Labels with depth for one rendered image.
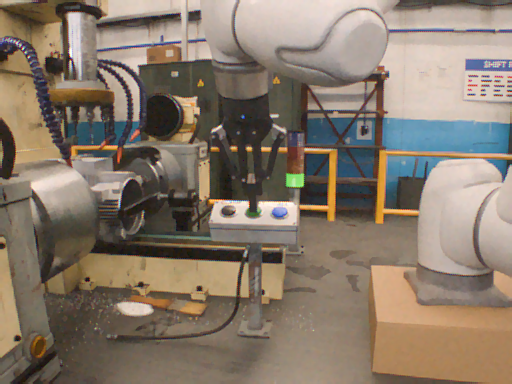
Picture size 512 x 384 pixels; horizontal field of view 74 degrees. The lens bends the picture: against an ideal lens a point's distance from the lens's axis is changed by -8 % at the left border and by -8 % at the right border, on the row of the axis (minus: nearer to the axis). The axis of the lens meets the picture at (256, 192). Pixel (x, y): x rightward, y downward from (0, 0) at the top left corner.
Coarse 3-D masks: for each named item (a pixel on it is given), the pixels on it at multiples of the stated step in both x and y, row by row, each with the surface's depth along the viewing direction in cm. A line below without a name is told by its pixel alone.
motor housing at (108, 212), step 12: (108, 180) 97; (120, 180) 96; (132, 180) 103; (108, 192) 94; (132, 192) 108; (108, 204) 93; (120, 204) 109; (108, 216) 93; (132, 216) 108; (120, 228) 96; (132, 228) 105
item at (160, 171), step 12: (132, 156) 120; (144, 156) 120; (156, 156) 122; (168, 156) 131; (120, 168) 122; (132, 168) 121; (144, 168) 120; (156, 168) 120; (168, 168) 125; (180, 168) 136; (144, 180) 118; (156, 180) 121; (168, 180) 122; (180, 180) 134; (144, 192) 122; (156, 204) 123; (144, 216) 124
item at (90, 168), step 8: (64, 160) 98; (72, 160) 103; (80, 160) 105; (88, 160) 105; (96, 160) 105; (104, 160) 100; (112, 160) 105; (80, 168) 96; (88, 168) 95; (96, 168) 96; (104, 168) 100; (112, 168) 105; (88, 176) 96; (96, 176) 96; (88, 184) 96
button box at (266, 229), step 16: (240, 208) 74; (272, 208) 73; (288, 208) 73; (224, 224) 70; (240, 224) 70; (256, 224) 70; (272, 224) 69; (288, 224) 69; (224, 240) 73; (240, 240) 73; (256, 240) 72; (272, 240) 72; (288, 240) 71
